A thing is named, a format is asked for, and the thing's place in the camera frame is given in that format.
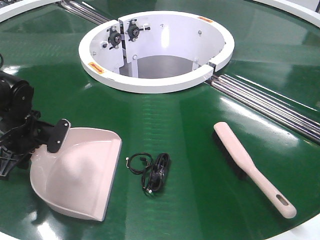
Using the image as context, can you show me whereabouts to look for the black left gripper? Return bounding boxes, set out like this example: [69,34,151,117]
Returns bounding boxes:
[0,110,71,180]

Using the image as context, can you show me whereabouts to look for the pink dustpan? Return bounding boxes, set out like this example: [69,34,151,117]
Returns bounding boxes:
[30,127,122,222]

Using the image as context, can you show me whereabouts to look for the black cable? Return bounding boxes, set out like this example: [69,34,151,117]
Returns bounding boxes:
[141,152,172,195]

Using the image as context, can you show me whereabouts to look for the pink hand brush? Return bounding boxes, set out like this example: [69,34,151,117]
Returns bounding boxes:
[213,122,297,219]

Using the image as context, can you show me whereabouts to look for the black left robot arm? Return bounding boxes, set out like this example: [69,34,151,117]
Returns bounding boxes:
[0,71,71,180]

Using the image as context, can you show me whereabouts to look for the steel conveyor rollers left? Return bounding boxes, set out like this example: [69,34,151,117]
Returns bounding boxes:
[57,0,110,25]

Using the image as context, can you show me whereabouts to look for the steel conveyor rollers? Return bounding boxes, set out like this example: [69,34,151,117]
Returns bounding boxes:
[205,74,320,144]
[57,0,110,25]

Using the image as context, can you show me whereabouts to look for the green conveyor belt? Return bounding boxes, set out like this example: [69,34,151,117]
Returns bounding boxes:
[0,4,320,240]

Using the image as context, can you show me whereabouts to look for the steel conveyor rollers right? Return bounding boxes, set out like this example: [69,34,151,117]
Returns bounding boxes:
[205,74,320,144]

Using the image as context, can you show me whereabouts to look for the left black bearing block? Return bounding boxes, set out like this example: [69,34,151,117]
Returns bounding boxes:
[108,26,122,50]

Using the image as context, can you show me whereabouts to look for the black bearing block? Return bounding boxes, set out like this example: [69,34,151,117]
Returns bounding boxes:
[126,19,151,42]
[108,26,122,50]

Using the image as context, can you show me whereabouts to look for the right black bearing block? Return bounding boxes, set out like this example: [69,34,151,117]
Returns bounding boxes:
[126,19,151,42]

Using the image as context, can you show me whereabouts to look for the white outer rim left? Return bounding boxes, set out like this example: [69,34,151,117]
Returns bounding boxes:
[0,0,58,23]

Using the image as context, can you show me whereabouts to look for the white rim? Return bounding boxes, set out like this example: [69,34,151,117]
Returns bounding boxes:
[256,0,320,28]
[0,0,58,23]

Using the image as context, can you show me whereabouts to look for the white outer rim right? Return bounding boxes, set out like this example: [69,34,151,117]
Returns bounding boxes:
[256,0,320,28]

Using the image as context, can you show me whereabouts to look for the thin black wire loop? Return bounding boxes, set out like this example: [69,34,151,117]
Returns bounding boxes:
[125,152,154,174]

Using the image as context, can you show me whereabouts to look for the white inner conveyor ring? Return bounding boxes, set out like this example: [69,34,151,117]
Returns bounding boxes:
[78,10,236,94]

